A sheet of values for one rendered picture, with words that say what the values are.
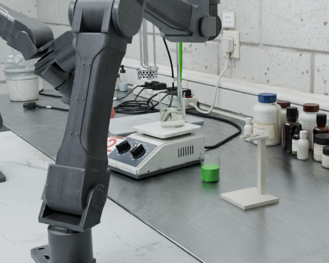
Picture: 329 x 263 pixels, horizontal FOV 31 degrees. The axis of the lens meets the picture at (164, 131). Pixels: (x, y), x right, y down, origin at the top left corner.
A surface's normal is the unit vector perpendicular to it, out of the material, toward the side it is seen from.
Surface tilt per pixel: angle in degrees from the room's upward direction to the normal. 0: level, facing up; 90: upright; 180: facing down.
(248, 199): 0
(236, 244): 0
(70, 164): 69
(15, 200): 0
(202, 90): 90
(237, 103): 90
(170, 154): 90
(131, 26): 90
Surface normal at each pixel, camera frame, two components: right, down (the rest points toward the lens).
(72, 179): -0.49, -0.15
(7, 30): -0.41, 0.26
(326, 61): -0.87, 0.14
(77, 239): 0.48, 0.18
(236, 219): -0.03, -0.97
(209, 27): 0.86, 0.09
